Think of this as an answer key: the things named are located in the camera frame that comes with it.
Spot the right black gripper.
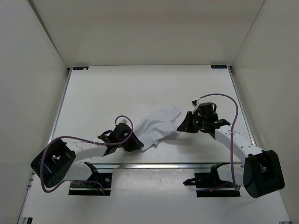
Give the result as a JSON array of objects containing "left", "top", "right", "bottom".
[{"left": 177, "top": 112, "right": 206, "bottom": 134}]

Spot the white fabric skirt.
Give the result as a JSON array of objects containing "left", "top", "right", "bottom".
[{"left": 134, "top": 104, "right": 181, "bottom": 152}]

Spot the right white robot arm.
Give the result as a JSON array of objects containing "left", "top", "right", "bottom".
[{"left": 177, "top": 100, "right": 285, "bottom": 198}]

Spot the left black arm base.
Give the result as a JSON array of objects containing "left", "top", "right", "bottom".
[{"left": 68, "top": 162, "right": 113, "bottom": 196}]

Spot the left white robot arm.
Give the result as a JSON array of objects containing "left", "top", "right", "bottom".
[{"left": 30, "top": 116, "right": 144, "bottom": 195}]

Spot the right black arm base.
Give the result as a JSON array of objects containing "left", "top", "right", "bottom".
[{"left": 183, "top": 162, "right": 241, "bottom": 198}]

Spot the right blue corner label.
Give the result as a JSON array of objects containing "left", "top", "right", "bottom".
[{"left": 211, "top": 65, "right": 227, "bottom": 69}]

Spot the blue corner label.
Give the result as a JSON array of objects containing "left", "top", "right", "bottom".
[
  {"left": 211, "top": 65, "right": 227, "bottom": 69},
  {"left": 72, "top": 66, "right": 89, "bottom": 70}
]

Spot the left blue corner label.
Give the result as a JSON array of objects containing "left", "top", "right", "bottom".
[{"left": 72, "top": 66, "right": 89, "bottom": 70}]

